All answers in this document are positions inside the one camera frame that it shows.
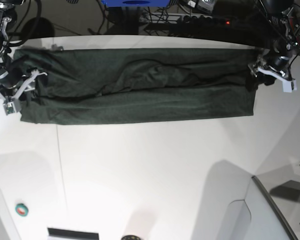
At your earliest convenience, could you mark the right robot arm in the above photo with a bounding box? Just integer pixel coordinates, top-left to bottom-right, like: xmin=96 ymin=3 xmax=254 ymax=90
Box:
xmin=0 ymin=0 xmax=43 ymax=104

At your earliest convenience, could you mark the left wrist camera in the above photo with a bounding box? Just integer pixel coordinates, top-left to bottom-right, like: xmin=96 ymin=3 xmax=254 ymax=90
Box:
xmin=282 ymin=80 xmax=297 ymax=93

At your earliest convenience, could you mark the grey metal rail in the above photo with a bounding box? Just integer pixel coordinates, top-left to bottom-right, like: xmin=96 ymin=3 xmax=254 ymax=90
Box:
xmin=252 ymin=176 xmax=298 ymax=240

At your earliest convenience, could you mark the black round knob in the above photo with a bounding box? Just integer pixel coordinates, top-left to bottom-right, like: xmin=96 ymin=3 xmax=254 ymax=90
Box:
xmin=121 ymin=235 xmax=141 ymax=240

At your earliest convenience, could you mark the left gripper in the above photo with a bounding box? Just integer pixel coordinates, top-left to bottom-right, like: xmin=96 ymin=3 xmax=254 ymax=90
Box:
xmin=248 ymin=53 xmax=294 ymax=85

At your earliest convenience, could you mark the dark green t-shirt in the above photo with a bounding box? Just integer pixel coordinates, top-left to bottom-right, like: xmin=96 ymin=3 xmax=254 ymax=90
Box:
xmin=14 ymin=48 xmax=258 ymax=125

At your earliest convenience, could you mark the black power strip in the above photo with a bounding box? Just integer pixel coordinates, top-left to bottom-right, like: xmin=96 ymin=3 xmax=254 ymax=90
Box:
xmin=182 ymin=15 xmax=232 ymax=27

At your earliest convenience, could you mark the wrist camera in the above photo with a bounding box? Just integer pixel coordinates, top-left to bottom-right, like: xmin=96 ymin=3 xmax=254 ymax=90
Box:
xmin=282 ymin=80 xmax=297 ymax=93
xmin=3 ymin=99 xmax=22 ymax=115

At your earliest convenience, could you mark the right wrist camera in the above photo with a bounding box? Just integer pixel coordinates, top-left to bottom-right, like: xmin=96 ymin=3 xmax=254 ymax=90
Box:
xmin=3 ymin=99 xmax=22 ymax=115

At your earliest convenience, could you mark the black round stool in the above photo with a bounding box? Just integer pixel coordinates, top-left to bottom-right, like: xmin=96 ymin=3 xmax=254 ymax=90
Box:
xmin=20 ymin=17 xmax=55 ymax=40

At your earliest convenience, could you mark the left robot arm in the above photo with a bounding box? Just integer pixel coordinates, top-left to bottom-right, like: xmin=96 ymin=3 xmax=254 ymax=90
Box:
xmin=248 ymin=0 xmax=300 ymax=93

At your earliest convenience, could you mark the red green emergency button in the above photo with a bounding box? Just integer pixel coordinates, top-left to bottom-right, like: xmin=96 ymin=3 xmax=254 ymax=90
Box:
xmin=15 ymin=203 xmax=29 ymax=217

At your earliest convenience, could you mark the blue box with oval hole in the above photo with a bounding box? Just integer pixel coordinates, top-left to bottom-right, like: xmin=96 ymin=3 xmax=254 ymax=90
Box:
xmin=101 ymin=0 xmax=170 ymax=7

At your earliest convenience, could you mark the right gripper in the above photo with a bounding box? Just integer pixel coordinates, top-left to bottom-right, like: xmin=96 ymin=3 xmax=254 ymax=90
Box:
xmin=0 ymin=57 xmax=48 ymax=102

